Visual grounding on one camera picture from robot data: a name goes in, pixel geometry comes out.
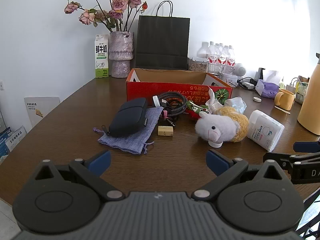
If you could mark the small white round lid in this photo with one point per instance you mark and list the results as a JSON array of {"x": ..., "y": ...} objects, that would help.
[{"x": 257, "y": 99}]

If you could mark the white labelled container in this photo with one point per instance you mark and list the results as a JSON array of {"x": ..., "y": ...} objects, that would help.
[{"x": 265, "y": 130}]

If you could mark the yellow thermos jug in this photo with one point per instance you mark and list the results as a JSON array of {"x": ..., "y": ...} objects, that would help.
[{"x": 311, "y": 100}]

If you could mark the white green milk carton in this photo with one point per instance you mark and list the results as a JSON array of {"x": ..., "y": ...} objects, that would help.
[{"x": 101, "y": 57}]

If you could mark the white tissue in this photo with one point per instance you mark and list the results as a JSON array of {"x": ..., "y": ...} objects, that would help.
[{"x": 212, "y": 101}]

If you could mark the purple mottled vase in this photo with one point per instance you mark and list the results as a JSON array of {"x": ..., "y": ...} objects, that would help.
[{"x": 121, "y": 47}]

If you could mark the white hair dryer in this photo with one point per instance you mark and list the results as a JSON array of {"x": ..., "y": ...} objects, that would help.
[{"x": 240, "y": 69}]

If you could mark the purple tissue pack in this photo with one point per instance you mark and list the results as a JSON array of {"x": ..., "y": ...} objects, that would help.
[{"x": 268, "y": 90}]

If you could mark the bunch of dried roses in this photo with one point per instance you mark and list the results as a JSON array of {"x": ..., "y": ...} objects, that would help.
[{"x": 117, "y": 3}]

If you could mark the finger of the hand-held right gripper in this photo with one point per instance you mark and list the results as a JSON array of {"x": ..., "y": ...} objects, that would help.
[
  {"x": 275, "y": 158},
  {"x": 307, "y": 146}
]

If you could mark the green snack bag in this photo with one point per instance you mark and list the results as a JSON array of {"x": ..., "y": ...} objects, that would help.
[{"x": 302, "y": 91}]

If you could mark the blue printed box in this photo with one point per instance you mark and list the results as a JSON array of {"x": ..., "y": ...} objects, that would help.
[{"x": 3, "y": 140}]

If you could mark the clear plastic tub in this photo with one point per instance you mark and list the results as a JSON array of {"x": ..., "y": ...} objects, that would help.
[{"x": 229, "y": 79}]

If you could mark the clear drinking glass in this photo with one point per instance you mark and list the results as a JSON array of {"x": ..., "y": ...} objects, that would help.
[{"x": 213, "y": 68}]

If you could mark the yellow eraser block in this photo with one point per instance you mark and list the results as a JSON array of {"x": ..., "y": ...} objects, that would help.
[{"x": 165, "y": 131}]

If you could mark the white wall switch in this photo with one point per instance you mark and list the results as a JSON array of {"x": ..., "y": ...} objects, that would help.
[{"x": 1, "y": 85}]

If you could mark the white ridged bottle cap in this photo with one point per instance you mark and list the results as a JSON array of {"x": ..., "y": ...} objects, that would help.
[{"x": 215, "y": 144}]

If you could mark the white printed box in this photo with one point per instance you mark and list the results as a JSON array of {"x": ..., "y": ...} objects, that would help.
[{"x": 16, "y": 138}]

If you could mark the black zip pouch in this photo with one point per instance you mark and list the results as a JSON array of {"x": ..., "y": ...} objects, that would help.
[{"x": 130, "y": 117}]

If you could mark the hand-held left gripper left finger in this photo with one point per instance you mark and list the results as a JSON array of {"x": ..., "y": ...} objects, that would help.
[{"x": 101, "y": 158}]

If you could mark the white yellow plush sheep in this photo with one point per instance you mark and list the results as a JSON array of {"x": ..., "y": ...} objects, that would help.
[{"x": 215, "y": 127}]

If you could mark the clear container of seeds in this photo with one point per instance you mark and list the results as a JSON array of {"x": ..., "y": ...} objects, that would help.
[{"x": 197, "y": 65}]

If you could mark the pale blue plastic bag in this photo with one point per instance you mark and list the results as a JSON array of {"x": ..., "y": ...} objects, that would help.
[{"x": 236, "y": 103}]

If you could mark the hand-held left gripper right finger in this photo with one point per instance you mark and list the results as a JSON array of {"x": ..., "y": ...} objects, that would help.
[{"x": 215, "y": 163}]

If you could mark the thin wooden stick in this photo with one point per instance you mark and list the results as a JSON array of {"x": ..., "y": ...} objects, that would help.
[{"x": 282, "y": 110}]

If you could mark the red cardboard box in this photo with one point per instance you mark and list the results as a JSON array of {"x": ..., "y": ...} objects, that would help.
[{"x": 175, "y": 88}]

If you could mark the white sign board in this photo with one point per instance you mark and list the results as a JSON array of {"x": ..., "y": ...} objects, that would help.
[{"x": 42, "y": 107}]

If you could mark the pack of water bottles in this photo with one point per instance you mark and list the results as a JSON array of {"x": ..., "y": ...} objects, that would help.
[{"x": 220, "y": 57}]

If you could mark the black paper bag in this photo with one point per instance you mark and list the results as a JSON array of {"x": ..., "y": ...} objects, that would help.
[{"x": 162, "y": 42}]

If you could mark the yellow mug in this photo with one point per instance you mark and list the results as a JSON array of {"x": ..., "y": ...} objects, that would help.
[{"x": 286, "y": 100}]

